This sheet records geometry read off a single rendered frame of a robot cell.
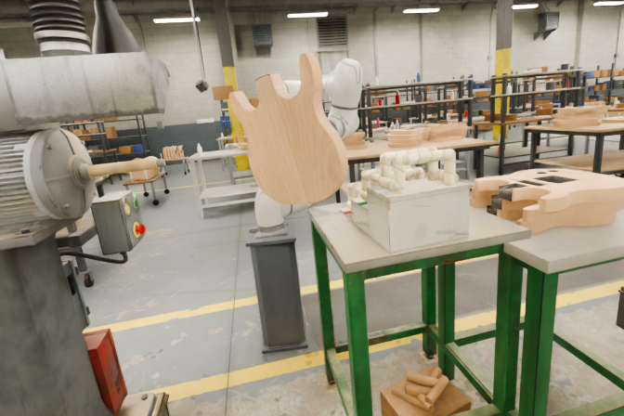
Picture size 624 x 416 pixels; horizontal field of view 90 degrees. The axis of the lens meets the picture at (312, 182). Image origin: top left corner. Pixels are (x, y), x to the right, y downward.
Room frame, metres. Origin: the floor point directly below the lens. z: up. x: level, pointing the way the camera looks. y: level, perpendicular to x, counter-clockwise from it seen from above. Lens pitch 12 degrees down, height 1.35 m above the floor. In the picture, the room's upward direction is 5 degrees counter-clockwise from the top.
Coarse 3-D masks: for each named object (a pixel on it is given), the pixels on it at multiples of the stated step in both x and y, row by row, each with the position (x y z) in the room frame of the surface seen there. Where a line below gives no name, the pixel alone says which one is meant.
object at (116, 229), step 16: (112, 192) 1.20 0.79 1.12; (128, 192) 1.17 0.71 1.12; (96, 208) 1.06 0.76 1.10; (112, 208) 1.06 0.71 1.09; (96, 224) 1.05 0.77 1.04; (112, 224) 1.06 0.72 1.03; (128, 224) 1.09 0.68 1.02; (112, 240) 1.06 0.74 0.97; (128, 240) 1.07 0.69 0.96; (80, 256) 1.03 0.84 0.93; (96, 256) 1.05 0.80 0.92
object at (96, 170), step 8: (144, 160) 0.91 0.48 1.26; (152, 160) 0.91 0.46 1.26; (88, 168) 0.87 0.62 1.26; (96, 168) 0.88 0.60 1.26; (104, 168) 0.88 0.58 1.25; (112, 168) 0.88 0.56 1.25; (120, 168) 0.89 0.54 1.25; (128, 168) 0.89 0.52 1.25; (136, 168) 0.89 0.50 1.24; (144, 168) 0.90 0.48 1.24; (152, 168) 0.91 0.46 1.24
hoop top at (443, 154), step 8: (424, 152) 0.88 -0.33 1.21; (432, 152) 0.89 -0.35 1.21; (440, 152) 0.89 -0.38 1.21; (448, 152) 0.89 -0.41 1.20; (400, 160) 0.86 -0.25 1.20; (408, 160) 0.86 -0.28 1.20; (416, 160) 0.87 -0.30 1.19; (424, 160) 0.87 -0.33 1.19; (432, 160) 0.88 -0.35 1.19; (440, 160) 0.89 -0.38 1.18
